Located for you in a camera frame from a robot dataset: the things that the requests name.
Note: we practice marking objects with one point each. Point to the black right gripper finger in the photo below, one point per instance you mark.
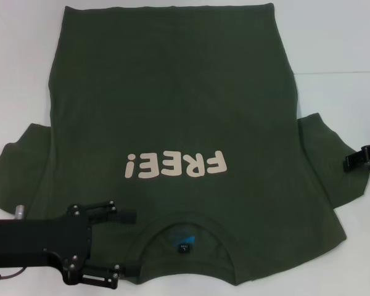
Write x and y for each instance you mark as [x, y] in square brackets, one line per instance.
[360, 157]

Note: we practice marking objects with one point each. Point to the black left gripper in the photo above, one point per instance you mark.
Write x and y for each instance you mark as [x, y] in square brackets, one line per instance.
[34, 237]

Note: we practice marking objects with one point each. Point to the dark green FREE t-shirt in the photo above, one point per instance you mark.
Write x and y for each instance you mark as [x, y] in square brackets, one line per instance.
[172, 92]

